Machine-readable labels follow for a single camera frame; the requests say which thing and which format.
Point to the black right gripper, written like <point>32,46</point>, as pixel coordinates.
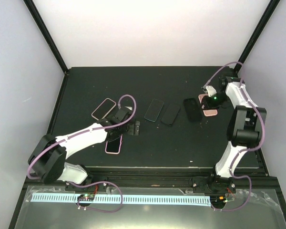
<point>208,104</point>

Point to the right black corner post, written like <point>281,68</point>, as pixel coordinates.
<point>268,12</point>

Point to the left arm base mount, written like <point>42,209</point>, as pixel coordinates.
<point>86,183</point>

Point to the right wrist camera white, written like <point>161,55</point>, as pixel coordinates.
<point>209,90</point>

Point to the pink phone case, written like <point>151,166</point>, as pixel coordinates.
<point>207,113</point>

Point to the left black corner post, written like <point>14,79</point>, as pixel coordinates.
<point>46,34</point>

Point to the white slotted cable duct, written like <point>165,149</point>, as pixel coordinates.
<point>125,199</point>

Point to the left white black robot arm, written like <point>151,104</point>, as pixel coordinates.
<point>48,160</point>

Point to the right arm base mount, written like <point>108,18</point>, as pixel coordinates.
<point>212,185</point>

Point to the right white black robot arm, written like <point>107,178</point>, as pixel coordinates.
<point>245,132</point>

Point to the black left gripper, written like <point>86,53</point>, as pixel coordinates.
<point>131,130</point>

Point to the black corner post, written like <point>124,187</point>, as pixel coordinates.
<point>268,12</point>
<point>46,34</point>

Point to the black aluminium rail frame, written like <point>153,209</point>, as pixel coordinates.
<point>157,178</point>

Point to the bare black phone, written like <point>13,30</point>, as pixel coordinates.
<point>170,114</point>

